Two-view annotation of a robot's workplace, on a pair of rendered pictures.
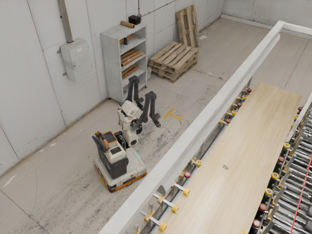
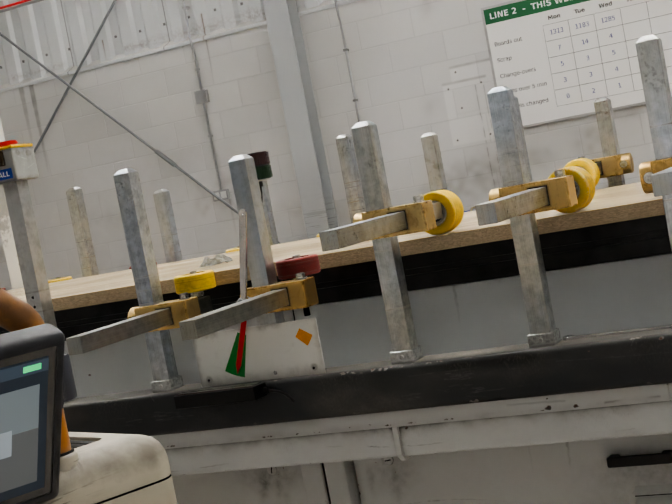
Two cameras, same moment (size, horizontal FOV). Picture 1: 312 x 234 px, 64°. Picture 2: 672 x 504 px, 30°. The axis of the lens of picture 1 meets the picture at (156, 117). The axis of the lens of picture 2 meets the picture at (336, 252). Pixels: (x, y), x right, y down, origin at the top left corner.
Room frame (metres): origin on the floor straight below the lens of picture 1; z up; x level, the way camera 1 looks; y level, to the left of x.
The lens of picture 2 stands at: (2.10, 1.90, 1.03)
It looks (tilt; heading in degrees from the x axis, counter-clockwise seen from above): 3 degrees down; 262
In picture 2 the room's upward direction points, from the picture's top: 11 degrees counter-clockwise
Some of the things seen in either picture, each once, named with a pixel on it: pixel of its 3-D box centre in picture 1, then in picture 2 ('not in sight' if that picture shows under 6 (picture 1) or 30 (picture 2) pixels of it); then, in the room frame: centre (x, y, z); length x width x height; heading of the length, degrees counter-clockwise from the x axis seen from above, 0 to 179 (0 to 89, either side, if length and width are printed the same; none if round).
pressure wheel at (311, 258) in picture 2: (187, 176); (301, 285); (1.85, -0.42, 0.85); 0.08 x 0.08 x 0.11
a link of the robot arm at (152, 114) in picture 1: (152, 106); not in sight; (2.57, 0.05, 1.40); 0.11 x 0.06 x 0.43; 35
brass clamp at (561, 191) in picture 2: (162, 198); (532, 197); (1.49, -0.10, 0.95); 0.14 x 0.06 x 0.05; 147
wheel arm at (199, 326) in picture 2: not in sight; (253, 308); (1.96, -0.26, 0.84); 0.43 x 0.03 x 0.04; 57
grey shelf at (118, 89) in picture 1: (126, 63); not in sight; (4.71, 0.67, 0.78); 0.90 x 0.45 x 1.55; 147
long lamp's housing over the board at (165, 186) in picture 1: (237, 84); not in sight; (1.75, -0.67, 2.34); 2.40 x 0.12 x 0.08; 147
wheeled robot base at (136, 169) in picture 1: (120, 166); not in sight; (2.49, 0.56, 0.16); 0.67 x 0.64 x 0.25; 124
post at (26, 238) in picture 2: (202, 143); (36, 292); (2.35, -0.67, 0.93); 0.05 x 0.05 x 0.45; 57
